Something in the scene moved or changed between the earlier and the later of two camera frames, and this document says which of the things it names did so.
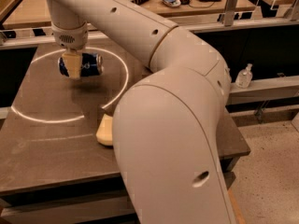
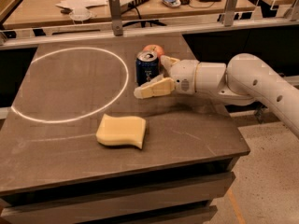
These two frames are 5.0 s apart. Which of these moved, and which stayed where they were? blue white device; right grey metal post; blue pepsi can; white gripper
Moved: white gripper; blue pepsi can
Stayed: right grey metal post; blue white device
